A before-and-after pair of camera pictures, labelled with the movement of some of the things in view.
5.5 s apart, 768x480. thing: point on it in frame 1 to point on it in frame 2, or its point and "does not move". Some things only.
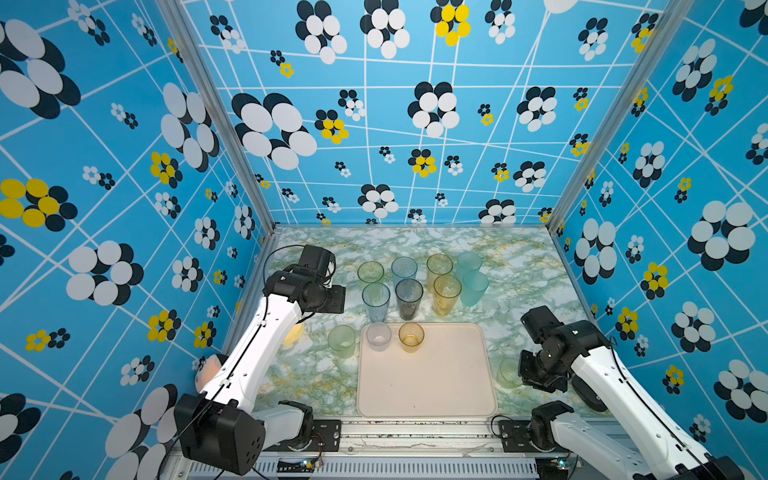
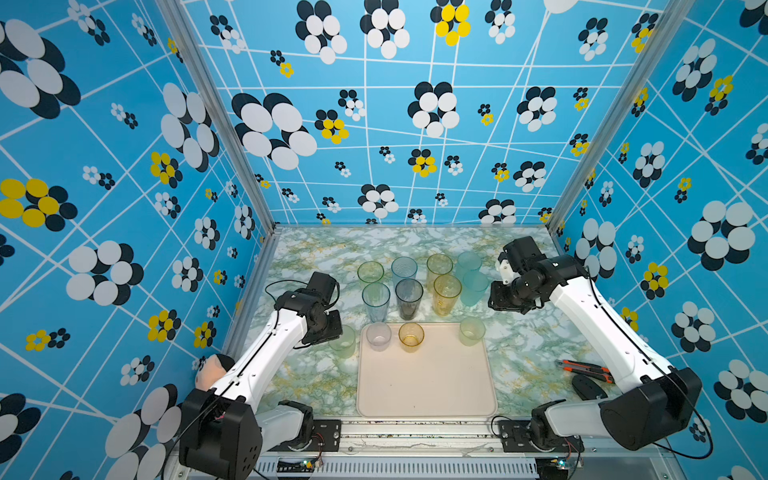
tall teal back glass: (467, 262) does not move
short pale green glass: (509, 373) to (472, 331)
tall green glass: (370, 271) does not move
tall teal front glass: (475, 284) does not move
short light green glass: (342, 340) does not move
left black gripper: (338, 300) to (335, 332)
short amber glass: (411, 336) does not move
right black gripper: (554, 382) to (497, 301)
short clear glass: (378, 335) does not move
